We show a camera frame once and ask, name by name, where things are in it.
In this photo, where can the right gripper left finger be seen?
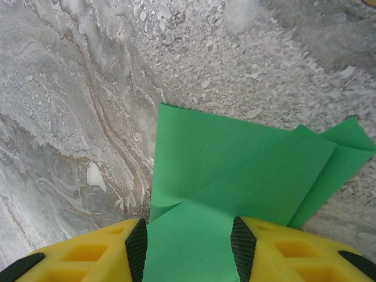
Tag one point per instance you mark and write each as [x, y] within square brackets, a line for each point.
[88, 258]

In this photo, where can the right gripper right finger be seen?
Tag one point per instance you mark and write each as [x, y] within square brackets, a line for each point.
[293, 258]

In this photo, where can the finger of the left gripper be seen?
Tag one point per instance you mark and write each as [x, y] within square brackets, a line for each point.
[371, 1]

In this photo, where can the green paper sheet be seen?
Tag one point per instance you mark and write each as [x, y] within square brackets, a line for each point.
[220, 161]

